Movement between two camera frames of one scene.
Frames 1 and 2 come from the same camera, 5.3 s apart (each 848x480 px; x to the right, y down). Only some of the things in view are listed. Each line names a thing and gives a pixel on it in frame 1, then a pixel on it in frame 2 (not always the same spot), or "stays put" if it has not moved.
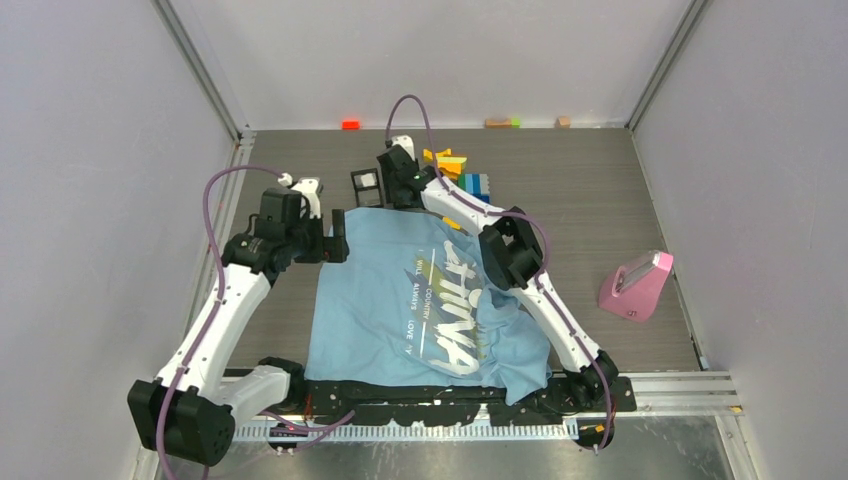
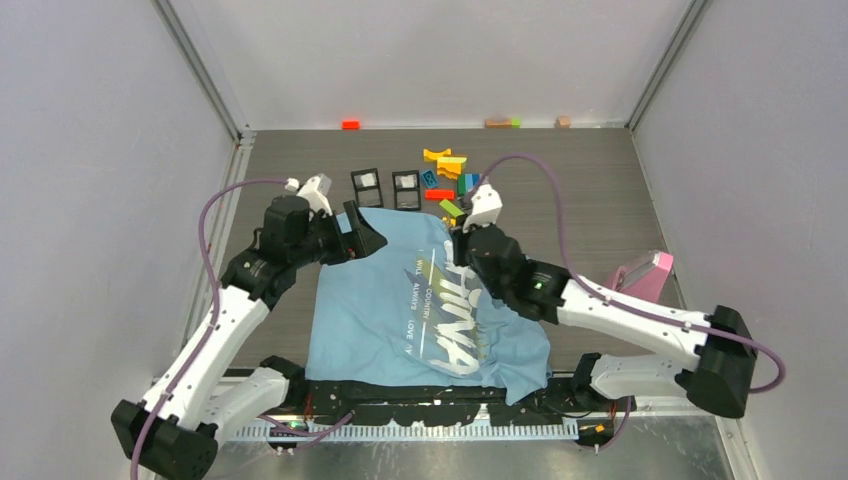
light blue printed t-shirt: [415, 303] stays put
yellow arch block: [428, 154] stays put
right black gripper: [391, 195] → [459, 239]
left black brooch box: [367, 187] stays put
